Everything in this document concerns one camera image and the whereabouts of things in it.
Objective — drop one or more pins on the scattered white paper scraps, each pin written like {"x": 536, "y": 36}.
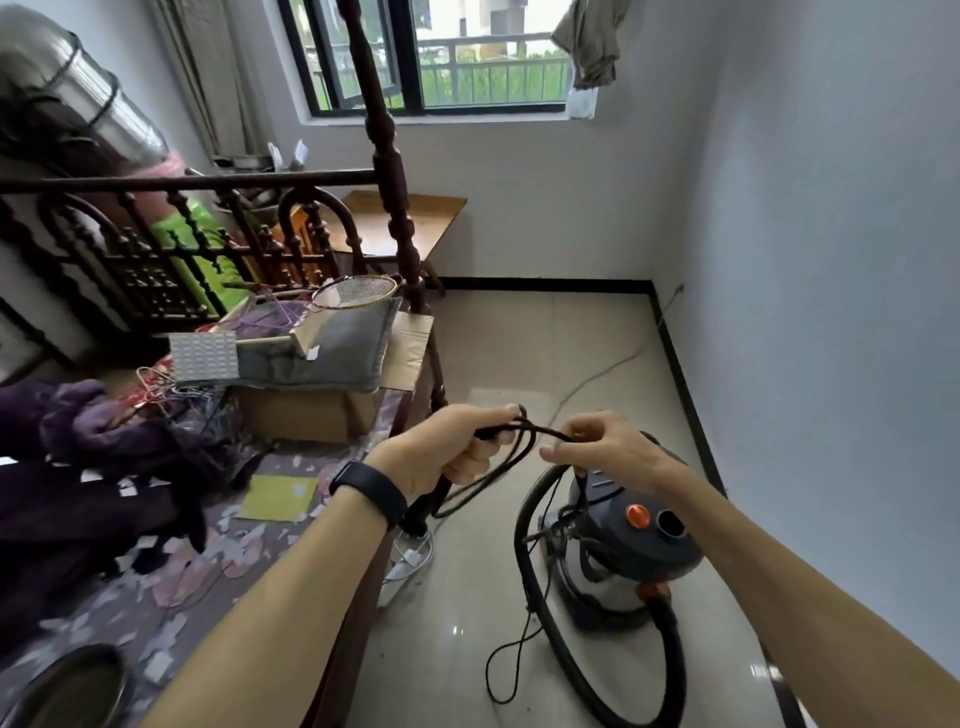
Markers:
{"x": 157, "y": 664}

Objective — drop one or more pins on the white dotted panel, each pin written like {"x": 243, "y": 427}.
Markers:
{"x": 204, "y": 356}

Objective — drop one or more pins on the white crumpled plastic bag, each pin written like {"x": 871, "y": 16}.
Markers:
{"x": 581, "y": 103}

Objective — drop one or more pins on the dark red wooden bed frame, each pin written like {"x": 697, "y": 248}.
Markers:
{"x": 390, "y": 187}

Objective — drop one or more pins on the yellow rimmed badminton racket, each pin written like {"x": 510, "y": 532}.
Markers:
{"x": 356, "y": 291}

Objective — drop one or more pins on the wooden folding table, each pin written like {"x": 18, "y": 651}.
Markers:
{"x": 435, "y": 217}

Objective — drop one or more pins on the beige curtain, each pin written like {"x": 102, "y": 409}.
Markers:
{"x": 217, "y": 75}

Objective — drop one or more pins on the long white power strip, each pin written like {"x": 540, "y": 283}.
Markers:
{"x": 397, "y": 577}

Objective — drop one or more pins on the black baseboard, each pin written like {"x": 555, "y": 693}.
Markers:
{"x": 697, "y": 435}

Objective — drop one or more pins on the steel basin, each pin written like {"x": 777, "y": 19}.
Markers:
{"x": 240, "y": 161}

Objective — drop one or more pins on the grey vacuum cleaner orange knobs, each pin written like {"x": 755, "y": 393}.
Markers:
{"x": 645, "y": 547}

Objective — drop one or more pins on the yellow card sheet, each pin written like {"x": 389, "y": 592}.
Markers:
{"x": 277, "y": 499}

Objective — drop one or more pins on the green plastic stool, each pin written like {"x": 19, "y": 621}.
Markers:
{"x": 187, "y": 232}

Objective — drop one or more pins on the person's right forearm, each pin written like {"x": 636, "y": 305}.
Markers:
{"x": 810, "y": 600}

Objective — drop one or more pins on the brown cardboard box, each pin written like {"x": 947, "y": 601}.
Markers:
{"x": 300, "y": 416}

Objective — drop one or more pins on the person's right hand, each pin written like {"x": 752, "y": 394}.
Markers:
{"x": 622, "y": 446}

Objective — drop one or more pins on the black smartwatch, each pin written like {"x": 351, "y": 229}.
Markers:
{"x": 371, "y": 491}

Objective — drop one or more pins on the pink plastic basin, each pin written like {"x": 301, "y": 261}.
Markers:
{"x": 169, "y": 166}

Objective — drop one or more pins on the silver metal duct pipe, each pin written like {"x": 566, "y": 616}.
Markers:
{"x": 75, "y": 82}

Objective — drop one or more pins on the grey cushion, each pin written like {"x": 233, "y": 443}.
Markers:
{"x": 337, "y": 352}

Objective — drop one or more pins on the grey brown hanging cloth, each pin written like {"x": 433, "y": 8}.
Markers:
{"x": 596, "y": 37}

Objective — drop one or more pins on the black cloth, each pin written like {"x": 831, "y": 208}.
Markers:
{"x": 75, "y": 487}

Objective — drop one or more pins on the person's left hand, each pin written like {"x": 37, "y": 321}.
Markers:
{"x": 435, "y": 454}

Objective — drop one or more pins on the black framed window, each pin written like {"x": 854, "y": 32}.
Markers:
{"x": 405, "y": 60}

